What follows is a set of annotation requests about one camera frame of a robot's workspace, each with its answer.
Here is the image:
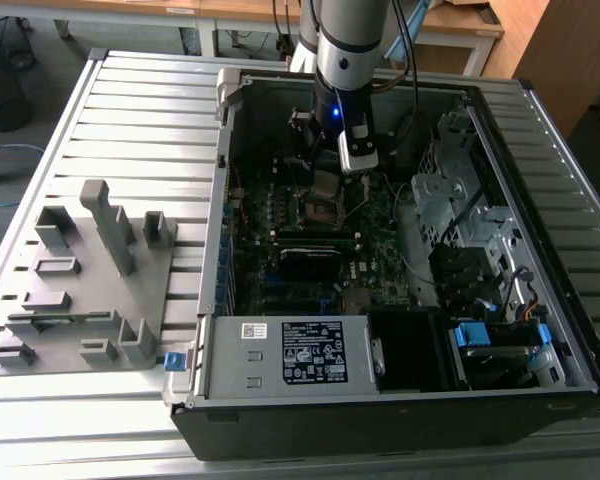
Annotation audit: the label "black plastic shroud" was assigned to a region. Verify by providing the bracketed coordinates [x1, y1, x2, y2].
[367, 307, 454, 394]

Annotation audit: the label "black graphics card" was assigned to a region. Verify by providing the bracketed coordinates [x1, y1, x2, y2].
[278, 246, 344, 282]

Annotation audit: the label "red black twisted wire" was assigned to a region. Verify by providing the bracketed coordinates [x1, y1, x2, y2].
[228, 158, 251, 226]

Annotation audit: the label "multicolour power wires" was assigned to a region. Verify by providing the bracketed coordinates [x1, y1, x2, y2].
[518, 298, 549, 322]

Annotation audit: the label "silver metal drive cage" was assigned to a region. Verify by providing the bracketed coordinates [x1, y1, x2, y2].
[410, 102, 529, 314]

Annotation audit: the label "black wire mesh basket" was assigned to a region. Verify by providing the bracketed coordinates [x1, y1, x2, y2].
[0, 13, 37, 74]

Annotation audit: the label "blue floor cable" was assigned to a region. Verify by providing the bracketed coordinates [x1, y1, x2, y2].
[0, 142, 46, 209]

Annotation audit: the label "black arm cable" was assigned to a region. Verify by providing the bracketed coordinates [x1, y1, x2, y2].
[388, 0, 421, 151]

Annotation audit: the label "black PC case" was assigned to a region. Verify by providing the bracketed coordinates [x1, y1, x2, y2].
[160, 67, 600, 462]

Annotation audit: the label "gray parts rack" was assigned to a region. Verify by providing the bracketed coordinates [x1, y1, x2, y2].
[0, 178, 180, 377]

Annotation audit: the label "black waste bin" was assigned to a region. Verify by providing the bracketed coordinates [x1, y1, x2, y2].
[0, 69, 35, 134]

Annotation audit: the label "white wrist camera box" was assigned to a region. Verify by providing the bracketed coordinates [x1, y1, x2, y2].
[337, 124, 380, 176]

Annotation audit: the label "gray power supply unit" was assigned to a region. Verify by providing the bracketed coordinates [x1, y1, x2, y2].
[192, 313, 381, 401]

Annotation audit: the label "wooden cabinet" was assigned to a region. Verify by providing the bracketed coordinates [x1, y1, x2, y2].
[482, 0, 600, 139]

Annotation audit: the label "brown chipset heat sink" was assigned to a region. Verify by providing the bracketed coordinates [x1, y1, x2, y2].
[342, 287, 372, 315]

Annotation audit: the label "RAM slot black clips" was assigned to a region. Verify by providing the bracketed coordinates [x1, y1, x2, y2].
[278, 235, 357, 245]
[278, 226, 357, 235]

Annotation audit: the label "small wooden desk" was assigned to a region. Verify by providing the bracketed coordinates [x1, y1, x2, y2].
[410, 3, 505, 77]

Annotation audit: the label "hard disk in blue carrier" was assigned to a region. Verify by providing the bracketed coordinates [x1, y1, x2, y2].
[452, 321, 554, 390]

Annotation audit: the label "green motherboard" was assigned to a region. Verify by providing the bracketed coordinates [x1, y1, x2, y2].
[228, 149, 434, 317]

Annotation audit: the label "black drive bay bracket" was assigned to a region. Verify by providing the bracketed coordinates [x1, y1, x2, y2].
[428, 243, 504, 321]

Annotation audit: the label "long wooden desk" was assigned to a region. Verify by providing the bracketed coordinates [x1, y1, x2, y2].
[0, 0, 301, 57]

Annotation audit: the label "CPU socket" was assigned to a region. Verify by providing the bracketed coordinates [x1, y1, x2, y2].
[297, 191, 346, 229]

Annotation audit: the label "RAM slot white clips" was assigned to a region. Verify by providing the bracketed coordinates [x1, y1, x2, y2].
[278, 230, 357, 240]
[278, 240, 357, 250]

